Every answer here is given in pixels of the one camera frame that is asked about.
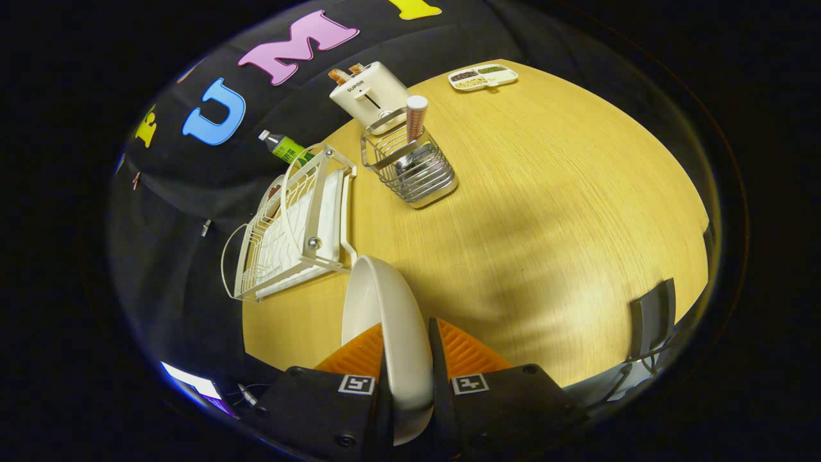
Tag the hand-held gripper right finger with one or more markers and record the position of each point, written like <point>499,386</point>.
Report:
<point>500,410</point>

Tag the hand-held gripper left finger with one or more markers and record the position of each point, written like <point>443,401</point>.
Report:
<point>308,410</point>

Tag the white plate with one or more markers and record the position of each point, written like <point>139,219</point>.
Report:
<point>391,321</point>

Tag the small beige plate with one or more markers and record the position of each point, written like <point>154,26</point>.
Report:
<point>267,206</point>

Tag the lit screen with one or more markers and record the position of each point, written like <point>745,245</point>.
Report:
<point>192,382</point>

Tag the dark grey chair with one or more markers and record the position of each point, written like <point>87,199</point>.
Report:
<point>644,321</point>

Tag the grey clip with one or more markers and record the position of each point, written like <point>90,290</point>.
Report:
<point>206,228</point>

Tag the green label plastic bottle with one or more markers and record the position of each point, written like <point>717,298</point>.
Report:
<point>290,149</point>

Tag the black backdrop cloth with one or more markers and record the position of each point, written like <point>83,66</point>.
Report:
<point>192,173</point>

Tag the white toaster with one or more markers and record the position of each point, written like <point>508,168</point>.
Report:
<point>372,96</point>

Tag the white divided bean tray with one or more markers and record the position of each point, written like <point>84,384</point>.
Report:
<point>482,78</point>

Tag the toast slice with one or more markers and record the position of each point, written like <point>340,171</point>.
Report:
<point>338,76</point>
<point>356,67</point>

